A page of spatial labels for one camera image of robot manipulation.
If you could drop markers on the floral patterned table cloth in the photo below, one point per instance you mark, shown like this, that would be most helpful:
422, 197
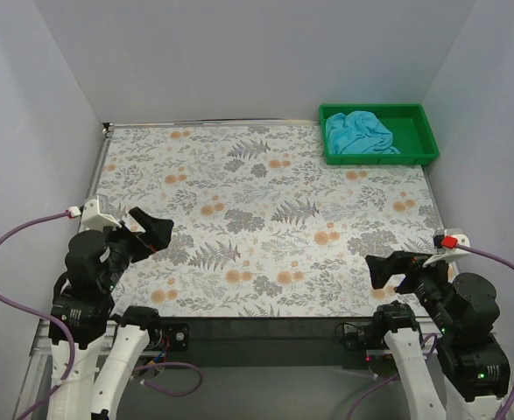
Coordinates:
263, 226

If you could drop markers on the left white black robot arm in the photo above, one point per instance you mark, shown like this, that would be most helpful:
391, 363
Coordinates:
96, 260

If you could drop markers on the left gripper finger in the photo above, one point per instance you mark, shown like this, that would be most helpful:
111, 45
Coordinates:
142, 223
157, 234

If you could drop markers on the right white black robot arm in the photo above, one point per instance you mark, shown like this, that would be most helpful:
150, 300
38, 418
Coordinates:
475, 367

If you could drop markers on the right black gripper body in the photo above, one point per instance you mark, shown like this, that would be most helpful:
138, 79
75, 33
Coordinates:
407, 271

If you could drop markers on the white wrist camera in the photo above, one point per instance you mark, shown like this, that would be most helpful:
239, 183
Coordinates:
96, 214
449, 244

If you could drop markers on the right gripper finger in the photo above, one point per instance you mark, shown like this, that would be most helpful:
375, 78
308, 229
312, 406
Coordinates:
402, 256
383, 268

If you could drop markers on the green plastic tray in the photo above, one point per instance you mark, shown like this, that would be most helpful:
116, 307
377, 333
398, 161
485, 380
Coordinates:
412, 134

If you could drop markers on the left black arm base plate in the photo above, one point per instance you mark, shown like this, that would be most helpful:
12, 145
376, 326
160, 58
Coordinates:
172, 337

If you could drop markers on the turquoise t shirt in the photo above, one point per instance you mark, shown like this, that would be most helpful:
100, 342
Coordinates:
358, 133

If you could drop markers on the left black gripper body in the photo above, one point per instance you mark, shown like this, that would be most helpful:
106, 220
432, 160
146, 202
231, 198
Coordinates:
133, 238

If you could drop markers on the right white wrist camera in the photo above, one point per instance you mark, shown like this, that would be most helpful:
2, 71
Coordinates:
449, 244

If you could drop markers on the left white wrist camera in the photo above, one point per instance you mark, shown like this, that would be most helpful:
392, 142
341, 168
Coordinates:
96, 214

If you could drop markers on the aluminium frame rail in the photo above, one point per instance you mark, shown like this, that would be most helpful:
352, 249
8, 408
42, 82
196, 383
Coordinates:
44, 393

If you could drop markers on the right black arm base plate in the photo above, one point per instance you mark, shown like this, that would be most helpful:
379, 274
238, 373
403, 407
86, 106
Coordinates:
351, 336

